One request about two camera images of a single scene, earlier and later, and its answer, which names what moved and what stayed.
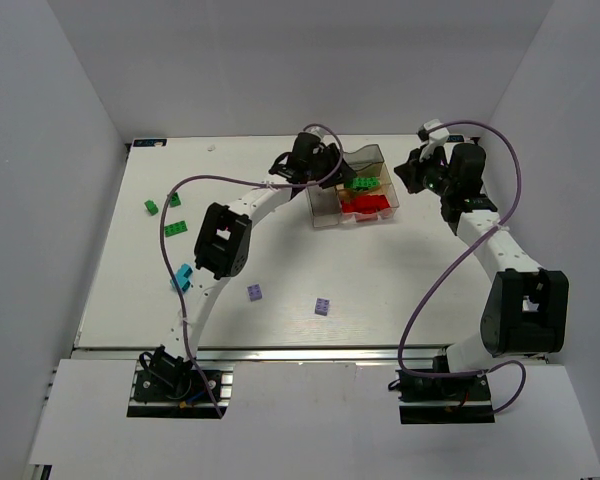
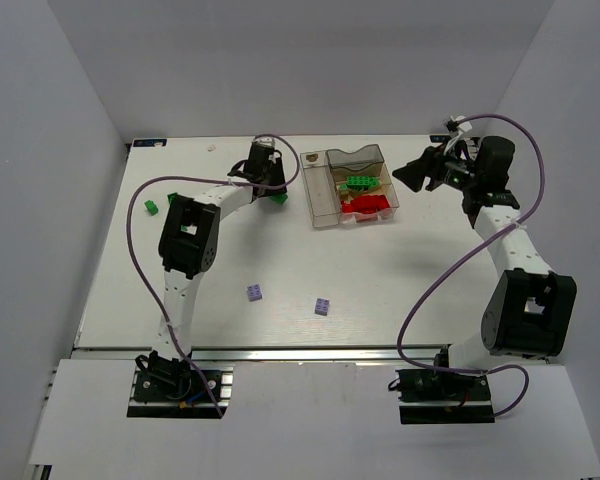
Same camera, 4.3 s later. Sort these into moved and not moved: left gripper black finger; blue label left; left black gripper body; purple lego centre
Moved: left gripper black finger; left black gripper body
Not moved: blue label left; purple lego centre
